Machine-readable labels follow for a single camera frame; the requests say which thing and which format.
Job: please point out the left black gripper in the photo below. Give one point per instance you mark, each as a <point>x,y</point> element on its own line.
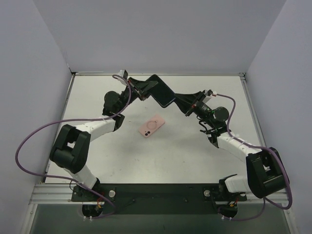
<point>136,88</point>

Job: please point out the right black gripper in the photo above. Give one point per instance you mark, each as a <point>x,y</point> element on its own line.
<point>194,103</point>

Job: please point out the pink cased phone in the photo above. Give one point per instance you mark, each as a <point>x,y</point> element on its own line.
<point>151,126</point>

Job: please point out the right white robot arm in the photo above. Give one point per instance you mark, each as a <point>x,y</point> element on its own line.
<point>265,173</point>

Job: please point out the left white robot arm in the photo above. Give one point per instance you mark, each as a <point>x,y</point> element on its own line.
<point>70,150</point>

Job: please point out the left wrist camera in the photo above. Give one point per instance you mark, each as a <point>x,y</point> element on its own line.
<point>123,74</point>

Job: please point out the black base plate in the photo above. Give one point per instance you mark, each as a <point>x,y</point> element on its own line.
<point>196,199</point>

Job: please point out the aluminium front rail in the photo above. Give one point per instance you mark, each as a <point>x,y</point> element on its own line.
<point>62,194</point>

